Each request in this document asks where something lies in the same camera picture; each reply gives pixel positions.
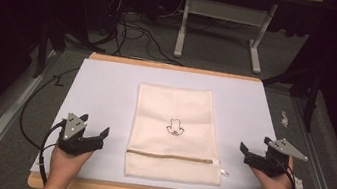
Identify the white metal table frame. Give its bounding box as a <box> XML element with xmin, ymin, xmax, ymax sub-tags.
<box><xmin>171</xmin><ymin>0</ymin><xmax>279</xmax><ymax>77</ymax></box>

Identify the long black floor cable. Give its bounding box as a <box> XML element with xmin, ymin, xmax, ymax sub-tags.
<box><xmin>14</xmin><ymin>58</ymin><xmax>82</xmax><ymax>155</ymax></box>

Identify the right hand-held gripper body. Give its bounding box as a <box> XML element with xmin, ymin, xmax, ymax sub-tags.
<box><xmin>241</xmin><ymin>133</ymin><xmax>312</xmax><ymax>184</ymax></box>

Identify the bundle of black floor cables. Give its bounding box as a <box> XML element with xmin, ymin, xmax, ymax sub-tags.
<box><xmin>94</xmin><ymin>0</ymin><xmax>194</xmax><ymax>67</ymax></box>

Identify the cream zippered mesh laundry bag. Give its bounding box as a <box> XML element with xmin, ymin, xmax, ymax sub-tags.
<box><xmin>121</xmin><ymin>80</ymin><xmax>242</xmax><ymax>189</ymax></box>

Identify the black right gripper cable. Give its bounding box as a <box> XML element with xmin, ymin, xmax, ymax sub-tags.
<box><xmin>282</xmin><ymin>164</ymin><xmax>301</xmax><ymax>189</ymax></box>

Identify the white paper scrap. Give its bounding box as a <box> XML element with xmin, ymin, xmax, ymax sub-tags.
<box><xmin>293</xmin><ymin>176</ymin><xmax>307</xmax><ymax>189</ymax></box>
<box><xmin>278</xmin><ymin>109</ymin><xmax>291</xmax><ymax>128</ymax></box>

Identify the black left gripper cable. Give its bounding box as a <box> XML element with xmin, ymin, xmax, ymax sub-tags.
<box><xmin>34</xmin><ymin>117</ymin><xmax>68</xmax><ymax>189</ymax></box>

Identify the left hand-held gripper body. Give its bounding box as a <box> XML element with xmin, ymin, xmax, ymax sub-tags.
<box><xmin>56</xmin><ymin>111</ymin><xmax>108</xmax><ymax>160</ymax></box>

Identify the person's right hand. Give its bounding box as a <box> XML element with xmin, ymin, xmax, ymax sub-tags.
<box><xmin>245</xmin><ymin>150</ymin><xmax>301</xmax><ymax>189</ymax></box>

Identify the black stand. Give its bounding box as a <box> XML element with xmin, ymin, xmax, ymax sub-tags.
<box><xmin>254</xmin><ymin>58</ymin><xmax>326</xmax><ymax>135</ymax></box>
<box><xmin>30</xmin><ymin>14</ymin><xmax>72</xmax><ymax>84</ymax></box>

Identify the person's left hand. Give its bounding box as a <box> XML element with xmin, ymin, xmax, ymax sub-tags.
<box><xmin>45</xmin><ymin>143</ymin><xmax>95</xmax><ymax>189</ymax></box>

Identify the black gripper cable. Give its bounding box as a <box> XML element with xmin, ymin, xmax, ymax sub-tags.
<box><xmin>282</xmin><ymin>164</ymin><xmax>301</xmax><ymax>189</ymax></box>
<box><xmin>34</xmin><ymin>117</ymin><xmax>68</xmax><ymax>189</ymax></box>

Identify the white table sheet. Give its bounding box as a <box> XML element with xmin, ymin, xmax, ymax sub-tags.
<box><xmin>30</xmin><ymin>50</ymin><xmax>286</xmax><ymax>189</ymax></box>

